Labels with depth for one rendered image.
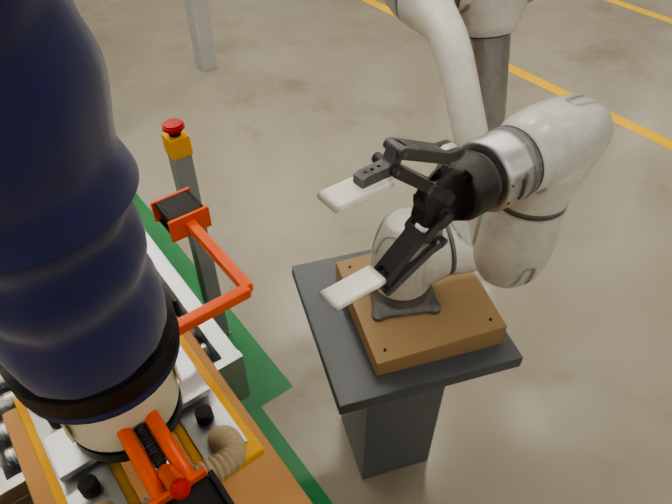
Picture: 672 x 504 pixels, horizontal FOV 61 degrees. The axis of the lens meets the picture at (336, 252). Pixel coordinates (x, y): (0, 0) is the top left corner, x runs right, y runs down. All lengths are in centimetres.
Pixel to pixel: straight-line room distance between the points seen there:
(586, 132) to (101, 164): 53
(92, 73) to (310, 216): 253
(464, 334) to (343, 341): 32
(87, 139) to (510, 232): 52
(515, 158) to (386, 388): 90
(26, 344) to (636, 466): 211
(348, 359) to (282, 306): 114
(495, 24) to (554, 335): 170
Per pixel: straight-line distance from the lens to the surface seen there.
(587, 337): 271
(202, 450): 97
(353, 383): 145
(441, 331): 149
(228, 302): 98
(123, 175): 62
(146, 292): 73
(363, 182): 52
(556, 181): 72
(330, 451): 220
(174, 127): 184
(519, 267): 82
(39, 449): 106
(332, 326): 156
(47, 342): 69
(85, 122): 56
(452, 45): 98
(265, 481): 113
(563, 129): 71
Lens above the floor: 197
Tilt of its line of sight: 44 degrees down
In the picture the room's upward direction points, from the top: straight up
